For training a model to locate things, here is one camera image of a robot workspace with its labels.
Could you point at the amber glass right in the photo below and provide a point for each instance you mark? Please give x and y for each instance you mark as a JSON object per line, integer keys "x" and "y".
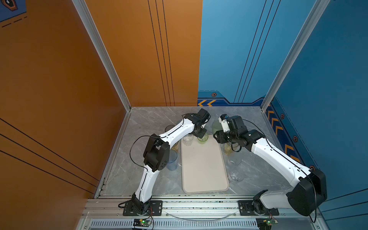
{"x": 228, "y": 149}

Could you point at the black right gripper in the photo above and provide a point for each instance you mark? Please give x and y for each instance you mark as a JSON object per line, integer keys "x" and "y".
{"x": 219, "y": 137}

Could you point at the dark grey glass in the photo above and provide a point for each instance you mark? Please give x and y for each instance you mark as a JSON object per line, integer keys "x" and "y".
{"x": 169, "y": 128}

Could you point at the amber glass left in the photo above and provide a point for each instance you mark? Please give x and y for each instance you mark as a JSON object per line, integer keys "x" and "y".
{"x": 175, "y": 147}

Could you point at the amber glass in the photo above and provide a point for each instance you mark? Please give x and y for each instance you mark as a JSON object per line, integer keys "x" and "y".
{"x": 175, "y": 147}
{"x": 228, "y": 149}

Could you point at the right green circuit board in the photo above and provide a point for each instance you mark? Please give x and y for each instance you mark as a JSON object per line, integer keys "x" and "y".
{"x": 266, "y": 223}

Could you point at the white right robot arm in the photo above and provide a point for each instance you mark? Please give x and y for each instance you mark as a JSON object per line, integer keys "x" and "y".
{"x": 308, "y": 186}

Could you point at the aluminium corner post right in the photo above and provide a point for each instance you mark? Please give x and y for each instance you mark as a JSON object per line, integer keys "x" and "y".
{"x": 306, "y": 30}

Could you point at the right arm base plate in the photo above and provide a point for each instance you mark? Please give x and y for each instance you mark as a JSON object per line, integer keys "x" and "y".
{"x": 247, "y": 207}

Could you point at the aluminium corner post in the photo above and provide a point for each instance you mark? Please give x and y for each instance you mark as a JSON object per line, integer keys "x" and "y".
{"x": 91, "y": 28}
{"x": 306, "y": 30}

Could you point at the pale green frosted glass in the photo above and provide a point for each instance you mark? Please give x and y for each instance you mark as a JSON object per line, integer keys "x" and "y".
{"x": 216, "y": 126}

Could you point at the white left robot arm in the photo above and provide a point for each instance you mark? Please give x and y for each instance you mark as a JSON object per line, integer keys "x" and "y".
{"x": 157, "y": 152}

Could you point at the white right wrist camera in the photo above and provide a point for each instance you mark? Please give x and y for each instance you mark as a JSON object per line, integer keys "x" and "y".
{"x": 225, "y": 121}

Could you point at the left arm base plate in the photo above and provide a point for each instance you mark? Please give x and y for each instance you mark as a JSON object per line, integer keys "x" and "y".
{"x": 153, "y": 207}

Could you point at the green circuit board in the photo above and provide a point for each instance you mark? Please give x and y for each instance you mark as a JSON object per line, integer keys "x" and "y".
{"x": 142, "y": 224}
{"x": 266, "y": 223}

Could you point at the blue grey glass left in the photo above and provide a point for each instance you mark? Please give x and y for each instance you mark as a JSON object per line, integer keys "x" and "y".
{"x": 173, "y": 160}

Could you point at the left green circuit board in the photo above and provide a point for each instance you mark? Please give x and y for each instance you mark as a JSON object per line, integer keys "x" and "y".
{"x": 142, "y": 224}

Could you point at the aluminium corner post left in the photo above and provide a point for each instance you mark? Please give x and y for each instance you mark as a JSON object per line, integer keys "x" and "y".
{"x": 91, "y": 28}

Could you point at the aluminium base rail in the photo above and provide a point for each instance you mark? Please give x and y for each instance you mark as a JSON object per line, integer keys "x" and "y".
{"x": 191, "y": 213}

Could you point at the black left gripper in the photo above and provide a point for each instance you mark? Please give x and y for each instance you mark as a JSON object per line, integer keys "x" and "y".
{"x": 203, "y": 131}

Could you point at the clear ribbed glass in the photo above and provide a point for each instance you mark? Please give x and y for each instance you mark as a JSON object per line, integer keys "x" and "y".
{"x": 236, "y": 175}

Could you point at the cream plastic tray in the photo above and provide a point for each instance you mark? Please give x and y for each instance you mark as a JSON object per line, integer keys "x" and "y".
{"x": 203, "y": 167}

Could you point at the bright green glass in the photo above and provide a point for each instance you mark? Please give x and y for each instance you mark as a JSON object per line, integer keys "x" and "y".
{"x": 203, "y": 139}

